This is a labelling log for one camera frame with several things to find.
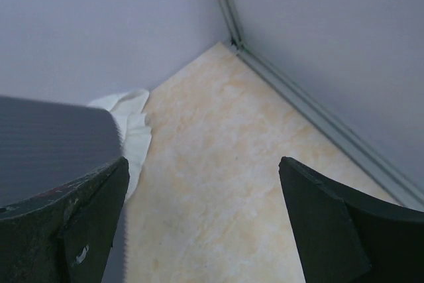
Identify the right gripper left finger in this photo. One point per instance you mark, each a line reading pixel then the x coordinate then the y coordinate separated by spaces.
pixel 67 233

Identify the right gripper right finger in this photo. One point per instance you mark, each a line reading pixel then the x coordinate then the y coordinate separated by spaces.
pixel 344 235

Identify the right aluminium floor rail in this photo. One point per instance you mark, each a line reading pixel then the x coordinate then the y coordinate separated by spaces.
pixel 378 168

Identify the grey slatted bin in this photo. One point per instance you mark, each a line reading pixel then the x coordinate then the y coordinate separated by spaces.
pixel 45 145

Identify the right aluminium corner post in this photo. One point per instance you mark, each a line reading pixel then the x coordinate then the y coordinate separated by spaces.
pixel 232 20

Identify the white crumpled cloth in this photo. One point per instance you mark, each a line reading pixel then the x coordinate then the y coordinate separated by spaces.
pixel 127 110

